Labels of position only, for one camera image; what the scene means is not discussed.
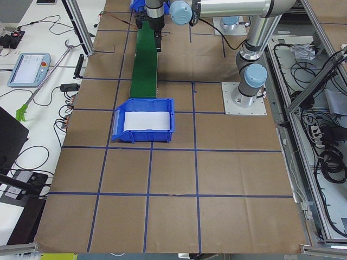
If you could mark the green conveyor belt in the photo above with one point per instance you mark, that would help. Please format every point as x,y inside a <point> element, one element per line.
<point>144,76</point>

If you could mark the aluminium frame post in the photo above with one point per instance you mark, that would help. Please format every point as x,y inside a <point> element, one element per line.
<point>81,28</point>

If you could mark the left blue plastic bin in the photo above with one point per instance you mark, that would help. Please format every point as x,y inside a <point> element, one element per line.
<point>143,105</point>

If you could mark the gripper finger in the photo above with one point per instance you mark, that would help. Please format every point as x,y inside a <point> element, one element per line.
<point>158,39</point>

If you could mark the teach pendant tablet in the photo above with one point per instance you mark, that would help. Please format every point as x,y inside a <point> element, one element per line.
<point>30,70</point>

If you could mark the blue plastic bin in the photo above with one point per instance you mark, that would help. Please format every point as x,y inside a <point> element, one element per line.
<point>136,4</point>
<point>143,105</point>

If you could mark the black handle bar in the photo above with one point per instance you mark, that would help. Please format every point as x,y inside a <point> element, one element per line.
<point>78,68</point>

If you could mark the white foam pad left bin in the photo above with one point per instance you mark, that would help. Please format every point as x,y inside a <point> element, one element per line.
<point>141,121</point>

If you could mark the right blue plastic bin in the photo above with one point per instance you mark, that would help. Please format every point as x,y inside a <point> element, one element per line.
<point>136,4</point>

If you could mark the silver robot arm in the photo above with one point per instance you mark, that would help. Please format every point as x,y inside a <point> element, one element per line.
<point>267,14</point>

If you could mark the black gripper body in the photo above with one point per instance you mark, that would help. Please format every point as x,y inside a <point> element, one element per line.
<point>156,23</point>

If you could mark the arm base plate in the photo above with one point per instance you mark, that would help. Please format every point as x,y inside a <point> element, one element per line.
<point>237,104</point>
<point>231,26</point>

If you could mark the black power adapter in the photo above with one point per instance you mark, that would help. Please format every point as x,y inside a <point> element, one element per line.
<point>69,87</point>

